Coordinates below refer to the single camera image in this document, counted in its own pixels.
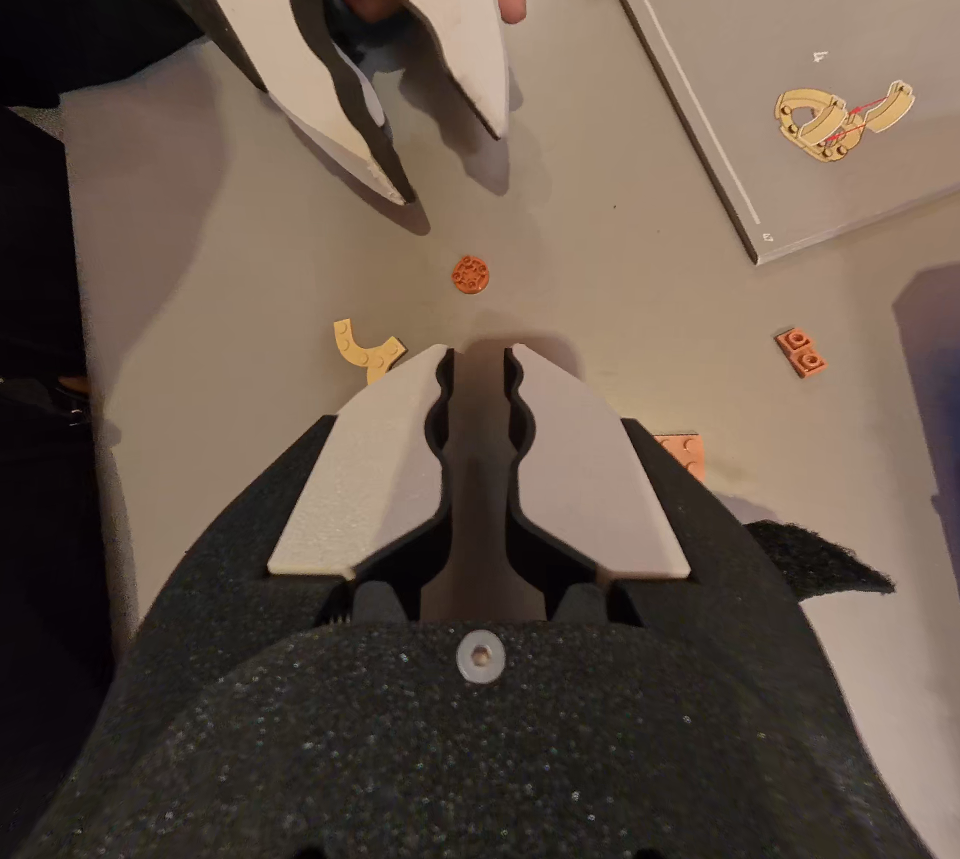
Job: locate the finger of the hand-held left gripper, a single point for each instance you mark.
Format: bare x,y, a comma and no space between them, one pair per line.
262,11
457,11

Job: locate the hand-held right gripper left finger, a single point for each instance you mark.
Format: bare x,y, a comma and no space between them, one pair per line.
360,484

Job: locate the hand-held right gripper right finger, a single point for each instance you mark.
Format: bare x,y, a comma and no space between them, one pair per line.
600,491

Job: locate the large brown plate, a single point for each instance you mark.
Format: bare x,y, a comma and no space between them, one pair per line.
686,454

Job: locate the tan curved plate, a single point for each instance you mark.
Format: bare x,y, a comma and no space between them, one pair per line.
360,349

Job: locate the round brown plate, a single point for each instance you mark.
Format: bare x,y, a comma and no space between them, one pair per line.
470,275

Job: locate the grey instruction booklet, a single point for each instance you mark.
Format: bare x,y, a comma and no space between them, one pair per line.
787,11

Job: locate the small brown plate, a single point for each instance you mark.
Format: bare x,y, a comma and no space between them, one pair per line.
801,353

